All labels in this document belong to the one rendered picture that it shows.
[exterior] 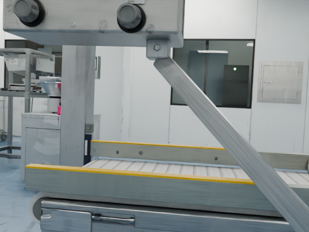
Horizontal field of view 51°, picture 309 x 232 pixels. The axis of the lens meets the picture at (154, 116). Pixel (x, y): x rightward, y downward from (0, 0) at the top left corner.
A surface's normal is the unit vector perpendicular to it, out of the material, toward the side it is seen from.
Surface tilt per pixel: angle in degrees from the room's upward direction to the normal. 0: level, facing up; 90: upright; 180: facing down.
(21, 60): 90
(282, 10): 90
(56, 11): 90
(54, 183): 90
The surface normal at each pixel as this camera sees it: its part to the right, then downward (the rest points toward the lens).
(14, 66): -0.19, 0.03
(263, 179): -0.65, -0.04
